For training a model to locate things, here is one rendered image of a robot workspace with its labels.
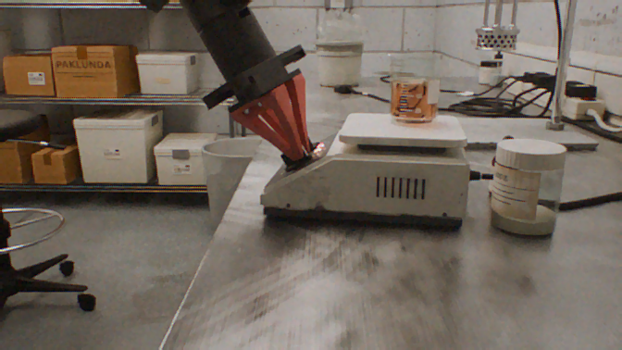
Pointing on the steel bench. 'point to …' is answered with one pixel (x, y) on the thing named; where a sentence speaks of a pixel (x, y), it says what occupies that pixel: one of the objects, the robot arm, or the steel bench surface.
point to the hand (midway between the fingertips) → (297, 149)
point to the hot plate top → (385, 131)
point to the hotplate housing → (378, 185)
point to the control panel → (304, 163)
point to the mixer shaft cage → (497, 37)
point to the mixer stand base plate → (483, 128)
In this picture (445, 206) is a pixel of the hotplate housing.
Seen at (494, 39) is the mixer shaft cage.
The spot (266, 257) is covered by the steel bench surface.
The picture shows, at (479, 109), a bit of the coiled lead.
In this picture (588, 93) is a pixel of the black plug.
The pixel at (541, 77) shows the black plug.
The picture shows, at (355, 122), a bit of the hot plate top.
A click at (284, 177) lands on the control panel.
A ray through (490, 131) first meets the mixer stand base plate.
